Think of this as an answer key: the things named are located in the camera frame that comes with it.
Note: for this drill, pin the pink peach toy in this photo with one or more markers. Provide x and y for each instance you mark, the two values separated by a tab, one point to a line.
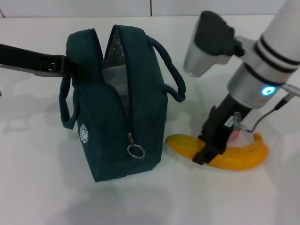
234	136

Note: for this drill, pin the yellow banana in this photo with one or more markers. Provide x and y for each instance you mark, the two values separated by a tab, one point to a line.
239	157

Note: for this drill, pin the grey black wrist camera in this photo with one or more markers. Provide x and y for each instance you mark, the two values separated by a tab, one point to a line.
208	42

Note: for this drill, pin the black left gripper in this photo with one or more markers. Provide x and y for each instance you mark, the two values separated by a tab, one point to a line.
28	58

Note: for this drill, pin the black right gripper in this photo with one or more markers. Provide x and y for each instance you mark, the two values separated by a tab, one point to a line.
222	122

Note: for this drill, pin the teal insulated lunch bag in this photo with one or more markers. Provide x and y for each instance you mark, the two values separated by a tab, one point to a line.
131	122

